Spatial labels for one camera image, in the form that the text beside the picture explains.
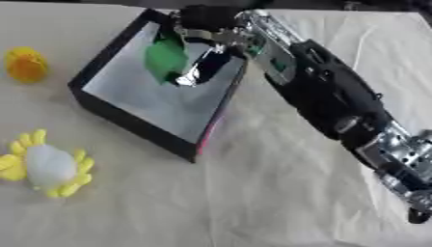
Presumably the orange and yellow toy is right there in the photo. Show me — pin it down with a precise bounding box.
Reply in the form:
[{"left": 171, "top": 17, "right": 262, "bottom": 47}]
[{"left": 1, "top": 45, "right": 51, "bottom": 85}]

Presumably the yellow and white soft toy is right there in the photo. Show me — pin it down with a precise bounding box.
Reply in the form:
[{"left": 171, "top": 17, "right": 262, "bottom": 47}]
[{"left": 0, "top": 128, "right": 96, "bottom": 199}]

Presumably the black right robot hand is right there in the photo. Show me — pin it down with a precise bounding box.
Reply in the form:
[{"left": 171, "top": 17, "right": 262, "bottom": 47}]
[{"left": 169, "top": 4, "right": 247, "bottom": 88}]

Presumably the black box with white inside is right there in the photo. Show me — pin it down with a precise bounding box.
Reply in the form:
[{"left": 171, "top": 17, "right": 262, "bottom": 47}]
[{"left": 66, "top": 8, "right": 250, "bottom": 164}]

